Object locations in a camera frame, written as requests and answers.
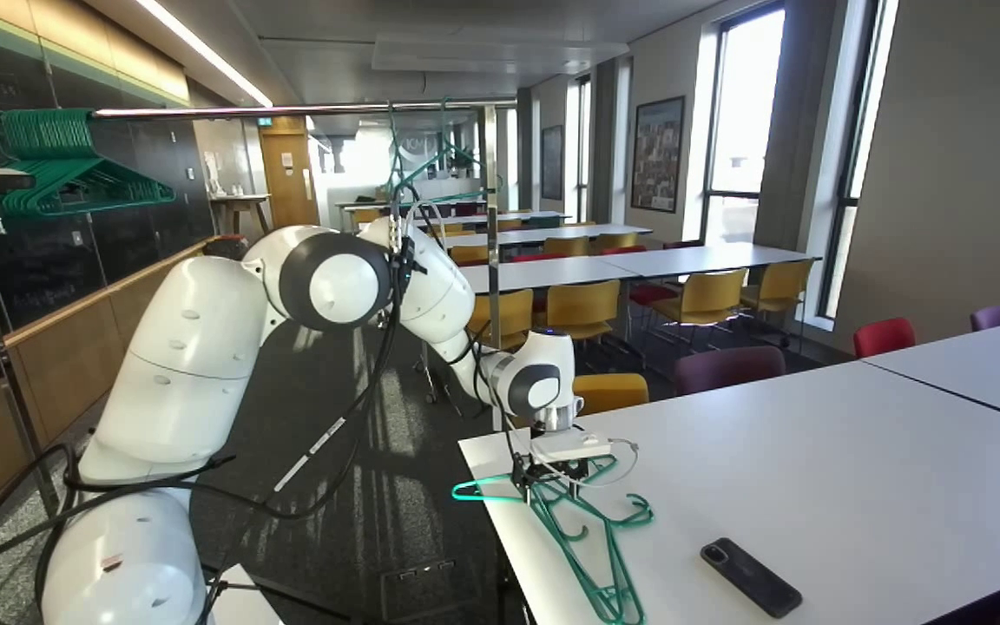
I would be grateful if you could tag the black smartphone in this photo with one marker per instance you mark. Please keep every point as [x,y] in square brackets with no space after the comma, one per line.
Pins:
[753,579]

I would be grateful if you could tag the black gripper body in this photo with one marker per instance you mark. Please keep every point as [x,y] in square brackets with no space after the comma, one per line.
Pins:
[559,467]

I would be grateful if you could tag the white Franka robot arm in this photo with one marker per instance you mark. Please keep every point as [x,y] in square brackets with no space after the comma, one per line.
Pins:
[190,347]

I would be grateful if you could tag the black tripod stand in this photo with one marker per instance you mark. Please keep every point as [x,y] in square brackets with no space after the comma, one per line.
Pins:
[9,371]

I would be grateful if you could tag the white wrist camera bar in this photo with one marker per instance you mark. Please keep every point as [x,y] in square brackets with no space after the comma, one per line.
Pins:
[563,449]

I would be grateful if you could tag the wooden door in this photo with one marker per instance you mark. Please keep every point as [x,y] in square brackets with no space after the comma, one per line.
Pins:
[288,175]

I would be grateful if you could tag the green clothes hanger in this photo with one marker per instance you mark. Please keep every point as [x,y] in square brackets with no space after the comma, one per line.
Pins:
[640,503]
[408,175]
[575,552]
[72,175]
[454,161]
[484,492]

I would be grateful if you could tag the tall window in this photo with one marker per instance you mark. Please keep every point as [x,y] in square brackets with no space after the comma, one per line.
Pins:
[746,106]
[859,152]
[579,152]

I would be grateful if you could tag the small high table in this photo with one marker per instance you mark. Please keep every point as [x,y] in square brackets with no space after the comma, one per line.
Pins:
[242,200]

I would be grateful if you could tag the linear ceiling light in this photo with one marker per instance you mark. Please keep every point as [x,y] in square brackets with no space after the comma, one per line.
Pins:
[207,52]

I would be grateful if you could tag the white long table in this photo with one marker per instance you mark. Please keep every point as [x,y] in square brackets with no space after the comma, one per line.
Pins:
[989,360]
[640,265]
[467,218]
[548,235]

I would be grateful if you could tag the framed wall picture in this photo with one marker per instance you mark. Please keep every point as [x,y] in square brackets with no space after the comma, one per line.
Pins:
[555,161]
[659,155]

